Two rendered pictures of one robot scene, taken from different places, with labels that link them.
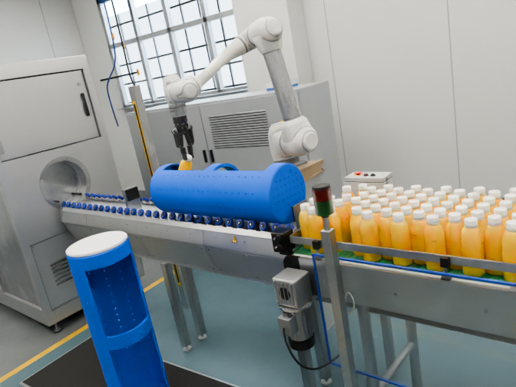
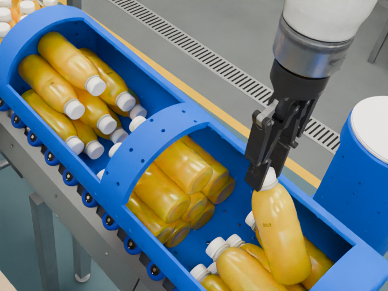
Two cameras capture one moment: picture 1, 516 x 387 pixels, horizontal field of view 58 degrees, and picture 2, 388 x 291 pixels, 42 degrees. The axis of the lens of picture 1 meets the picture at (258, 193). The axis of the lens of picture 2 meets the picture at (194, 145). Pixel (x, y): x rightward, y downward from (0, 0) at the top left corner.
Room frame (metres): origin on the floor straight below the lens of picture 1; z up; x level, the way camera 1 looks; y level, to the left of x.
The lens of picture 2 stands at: (3.03, 0.18, 1.86)
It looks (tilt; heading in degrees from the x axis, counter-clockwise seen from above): 45 degrees down; 176
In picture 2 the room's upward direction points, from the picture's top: 12 degrees clockwise
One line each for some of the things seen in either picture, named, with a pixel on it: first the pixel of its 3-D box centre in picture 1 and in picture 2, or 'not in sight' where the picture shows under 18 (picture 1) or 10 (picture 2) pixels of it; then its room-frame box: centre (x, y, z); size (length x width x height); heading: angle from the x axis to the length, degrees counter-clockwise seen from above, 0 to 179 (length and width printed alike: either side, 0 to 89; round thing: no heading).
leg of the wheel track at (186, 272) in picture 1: (193, 296); not in sight; (2.78, 0.55, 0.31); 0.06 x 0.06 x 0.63; 47
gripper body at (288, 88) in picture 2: (180, 124); (294, 87); (2.49, 0.33, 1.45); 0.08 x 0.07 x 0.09; 137
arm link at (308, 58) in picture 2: (178, 110); (311, 41); (2.49, 0.33, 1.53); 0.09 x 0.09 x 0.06
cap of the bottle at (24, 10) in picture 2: not in sight; (27, 7); (1.84, -0.25, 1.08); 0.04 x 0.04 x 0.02
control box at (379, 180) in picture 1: (368, 184); not in sight; (2.09, -0.52, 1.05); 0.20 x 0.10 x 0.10; 47
